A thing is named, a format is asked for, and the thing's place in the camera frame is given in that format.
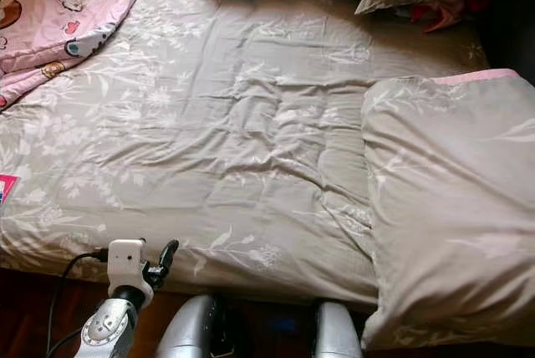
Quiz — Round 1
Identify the anime cover magazine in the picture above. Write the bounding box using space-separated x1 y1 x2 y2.
0 174 19 205

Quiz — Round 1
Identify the silver left robot leg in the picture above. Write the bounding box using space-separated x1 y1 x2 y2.
155 294 235 358

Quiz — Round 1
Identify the silver robot leg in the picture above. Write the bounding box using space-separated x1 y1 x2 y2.
155 294 235 358
309 299 364 358

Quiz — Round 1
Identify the grey floral bed sheet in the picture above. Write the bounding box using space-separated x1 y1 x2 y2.
0 0 535 309

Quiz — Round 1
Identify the silver right robot leg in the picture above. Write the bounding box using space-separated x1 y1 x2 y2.
309 299 364 358

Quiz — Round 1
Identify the pink cartoon print quilt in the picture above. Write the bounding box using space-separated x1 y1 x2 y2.
0 0 147 110

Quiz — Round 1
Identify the large grey floral pillow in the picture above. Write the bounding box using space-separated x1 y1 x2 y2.
361 69 535 350

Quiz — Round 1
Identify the red fabric item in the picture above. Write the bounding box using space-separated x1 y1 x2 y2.
410 0 490 34

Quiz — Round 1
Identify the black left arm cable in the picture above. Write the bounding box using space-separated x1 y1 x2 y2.
46 249 110 358

